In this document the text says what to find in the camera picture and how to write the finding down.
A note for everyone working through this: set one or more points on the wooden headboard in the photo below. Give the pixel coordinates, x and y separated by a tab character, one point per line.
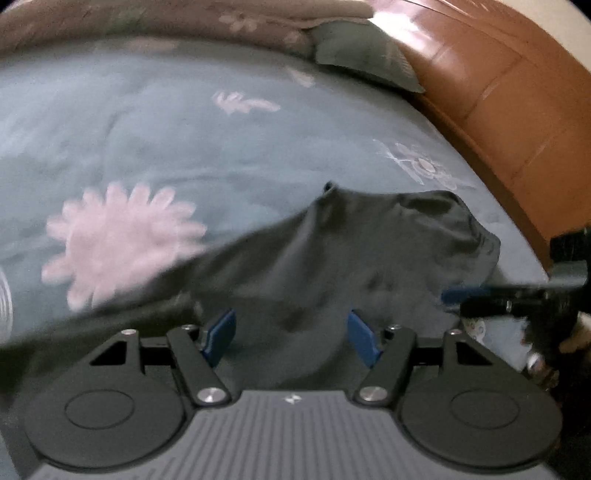
511	98

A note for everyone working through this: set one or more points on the green floral bed sheet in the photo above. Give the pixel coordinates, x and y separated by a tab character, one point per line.
122	159

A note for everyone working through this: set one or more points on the green patterned pillow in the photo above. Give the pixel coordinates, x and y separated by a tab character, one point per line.
365	50

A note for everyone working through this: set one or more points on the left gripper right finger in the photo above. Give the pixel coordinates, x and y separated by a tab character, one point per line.
454	399

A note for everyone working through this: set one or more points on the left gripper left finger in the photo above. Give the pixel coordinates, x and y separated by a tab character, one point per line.
129	398

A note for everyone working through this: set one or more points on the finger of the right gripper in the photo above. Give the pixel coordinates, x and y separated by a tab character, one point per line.
457	295
492	306

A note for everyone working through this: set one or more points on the dark green trousers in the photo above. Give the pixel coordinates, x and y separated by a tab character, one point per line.
292	285

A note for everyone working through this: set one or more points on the folded pink floral quilt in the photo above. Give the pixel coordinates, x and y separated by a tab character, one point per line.
278	25

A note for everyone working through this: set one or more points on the person's right hand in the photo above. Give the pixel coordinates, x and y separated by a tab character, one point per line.
555	341

